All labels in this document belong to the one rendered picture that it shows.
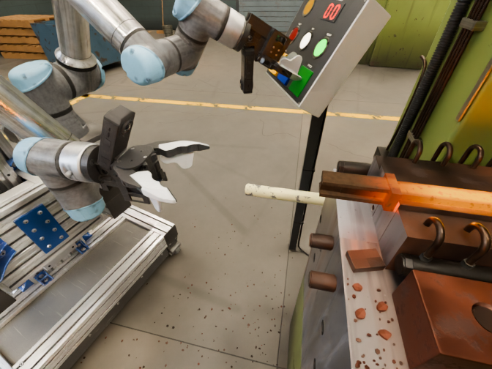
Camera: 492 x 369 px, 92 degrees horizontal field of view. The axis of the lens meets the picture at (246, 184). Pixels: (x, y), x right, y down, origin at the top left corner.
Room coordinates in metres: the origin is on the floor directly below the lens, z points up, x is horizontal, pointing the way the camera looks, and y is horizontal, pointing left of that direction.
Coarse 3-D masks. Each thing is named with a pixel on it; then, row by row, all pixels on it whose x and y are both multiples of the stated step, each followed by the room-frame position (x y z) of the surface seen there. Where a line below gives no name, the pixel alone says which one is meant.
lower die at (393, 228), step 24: (384, 168) 0.32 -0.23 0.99; (408, 168) 0.31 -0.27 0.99; (432, 168) 0.33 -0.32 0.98; (456, 168) 0.32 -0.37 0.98; (480, 168) 0.32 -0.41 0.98; (384, 216) 0.24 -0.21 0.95; (408, 216) 0.21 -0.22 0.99; (432, 216) 0.21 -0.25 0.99; (456, 216) 0.21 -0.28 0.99; (480, 216) 0.20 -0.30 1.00; (384, 240) 0.21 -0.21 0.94; (408, 240) 0.18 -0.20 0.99; (432, 240) 0.17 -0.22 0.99; (456, 240) 0.17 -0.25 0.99; (480, 240) 0.17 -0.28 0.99; (480, 264) 0.15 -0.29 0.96
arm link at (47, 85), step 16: (32, 64) 0.80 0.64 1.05; (48, 64) 0.80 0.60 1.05; (16, 80) 0.73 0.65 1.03; (32, 80) 0.73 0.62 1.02; (48, 80) 0.76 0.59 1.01; (64, 80) 0.81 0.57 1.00; (32, 96) 0.73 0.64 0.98; (48, 96) 0.74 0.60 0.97; (64, 96) 0.79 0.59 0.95; (48, 112) 0.73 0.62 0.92
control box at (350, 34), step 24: (336, 0) 0.80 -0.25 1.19; (360, 0) 0.70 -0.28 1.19; (312, 24) 0.84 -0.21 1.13; (336, 24) 0.73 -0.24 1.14; (360, 24) 0.67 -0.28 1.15; (384, 24) 0.68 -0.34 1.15; (288, 48) 0.90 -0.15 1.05; (312, 48) 0.76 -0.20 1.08; (336, 48) 0.66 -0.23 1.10; (360, 48) 0.67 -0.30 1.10; (336, 72) 0.66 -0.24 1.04; (288, 96) 0.72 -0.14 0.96; (312, 96) 0.65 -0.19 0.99
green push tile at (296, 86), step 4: (300, 68) 0.75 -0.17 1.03; (304, 68) 0.73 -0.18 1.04; (300, 72) 0.74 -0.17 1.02; (304, 72) 0.72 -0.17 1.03; (308, 72) 0.70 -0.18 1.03; (312, 72) 0.68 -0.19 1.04; (300, 76) 0.72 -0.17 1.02; (304, 76) 0.71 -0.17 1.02; (308, 76) 0.69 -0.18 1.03; (304, 80) 0.69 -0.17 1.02; (308, 80) 0.68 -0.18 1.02; (292, 84) 0.74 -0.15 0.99; (296, 84) 0.72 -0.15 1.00; (300, 84) 0.70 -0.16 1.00; (304, 84) 0.68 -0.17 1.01; (288, 88) 0.74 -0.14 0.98; (292, 88) 0.72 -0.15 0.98; (296, 88) 0.71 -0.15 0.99; (300, 88) 0.69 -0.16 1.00; (292, 92) 0.71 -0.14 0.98; (296, 92) 0.69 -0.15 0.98; (300, 92) 0.68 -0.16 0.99; (296, 96) 0.68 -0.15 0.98
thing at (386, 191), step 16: (336, 176) 0.27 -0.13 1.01; (352, 176) 0.27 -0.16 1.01; (368, 176) 0.27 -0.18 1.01; (384, 176) 0.27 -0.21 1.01; (320, 192) 0.26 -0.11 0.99; (336, 192) 0.26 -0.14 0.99; (352, 192) 0.26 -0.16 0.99; (368, 192) 0.25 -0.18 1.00; (384, 192) 0.24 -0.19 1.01; (400, 192) 0.23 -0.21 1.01; (416, 192) 0.24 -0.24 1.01; (432, 192) 0.24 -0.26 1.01; (448, 192) 0.24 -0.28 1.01; (464, 192) 0.24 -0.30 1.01; (480, 192) 0.24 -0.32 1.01; (384, 208) 0.23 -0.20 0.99; (480, 208) 0.21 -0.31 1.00
